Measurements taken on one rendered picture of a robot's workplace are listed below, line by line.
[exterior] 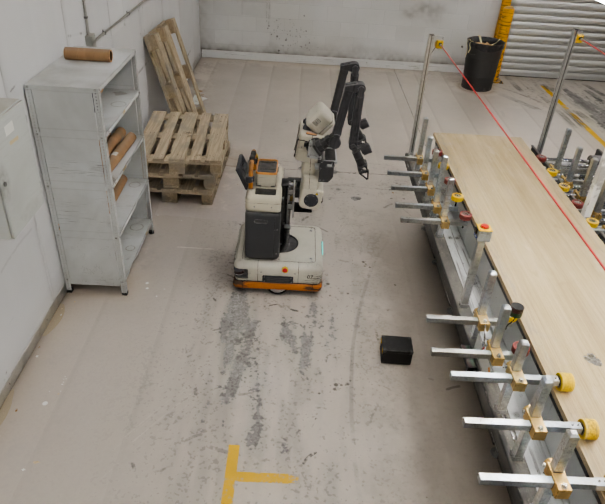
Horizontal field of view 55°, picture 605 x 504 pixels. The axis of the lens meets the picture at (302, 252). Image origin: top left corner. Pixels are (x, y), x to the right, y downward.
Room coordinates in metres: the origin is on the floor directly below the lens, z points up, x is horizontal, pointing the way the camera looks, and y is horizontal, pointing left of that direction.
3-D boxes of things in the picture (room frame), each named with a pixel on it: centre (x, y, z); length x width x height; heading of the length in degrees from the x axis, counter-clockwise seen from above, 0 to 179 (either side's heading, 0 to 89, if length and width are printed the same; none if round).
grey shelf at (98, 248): (3.78, 1.50, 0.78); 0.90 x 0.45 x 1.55; 2
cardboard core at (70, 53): (3.89, 1.51, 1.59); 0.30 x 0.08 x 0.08; 92
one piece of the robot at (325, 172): (3.78, -0.12, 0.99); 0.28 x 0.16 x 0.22; 2
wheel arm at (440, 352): (2.05, -0.86, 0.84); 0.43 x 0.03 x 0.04; 92
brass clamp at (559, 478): (1.32, -0.97, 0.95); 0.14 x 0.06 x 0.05; 2
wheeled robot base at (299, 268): (3.77, 0.17, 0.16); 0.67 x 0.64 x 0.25; 92
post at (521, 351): (1.84, -0.95, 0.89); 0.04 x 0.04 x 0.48; 2
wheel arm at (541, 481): (1.30, -0.93, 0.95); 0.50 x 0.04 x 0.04; 92
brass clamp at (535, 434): (1.57, -0.96, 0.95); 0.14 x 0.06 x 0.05; 2
